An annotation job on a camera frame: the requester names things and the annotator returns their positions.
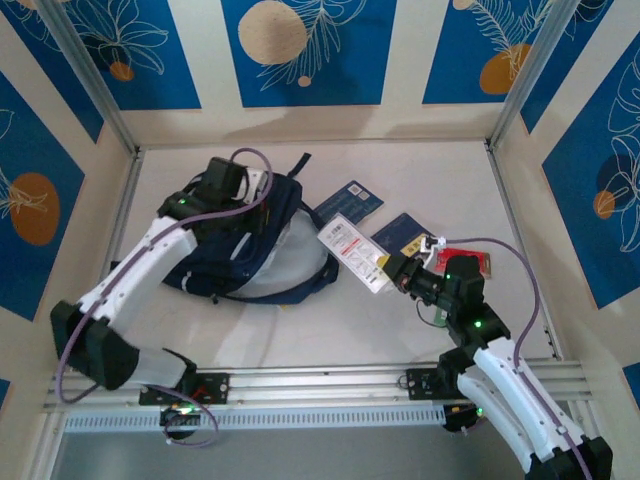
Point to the red small box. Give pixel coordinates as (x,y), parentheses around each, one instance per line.
(442,260)

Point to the white red printed packet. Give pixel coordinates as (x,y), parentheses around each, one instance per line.
(350,250)

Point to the navy notebook with yellow label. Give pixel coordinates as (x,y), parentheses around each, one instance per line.
(400,232)

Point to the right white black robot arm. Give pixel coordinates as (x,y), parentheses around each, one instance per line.
(505,390)

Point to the navy notebook with QR code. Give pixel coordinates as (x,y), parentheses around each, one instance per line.
(350,200)

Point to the aluminium table side rail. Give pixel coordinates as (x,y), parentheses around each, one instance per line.
(122,215)
(507,200)

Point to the navy blue backpack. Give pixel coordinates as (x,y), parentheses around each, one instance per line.
(215,270)

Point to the black controller box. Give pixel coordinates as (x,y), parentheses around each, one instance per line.
(175,417)
(457,417)

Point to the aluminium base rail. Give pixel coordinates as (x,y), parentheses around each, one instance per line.
(310,385)

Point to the aluminium frame post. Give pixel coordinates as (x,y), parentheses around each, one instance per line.
(87,70)
(532,70)

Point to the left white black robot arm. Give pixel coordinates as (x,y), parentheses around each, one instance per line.
(150,255)

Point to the green card pack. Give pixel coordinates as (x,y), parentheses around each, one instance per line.
(440,316)

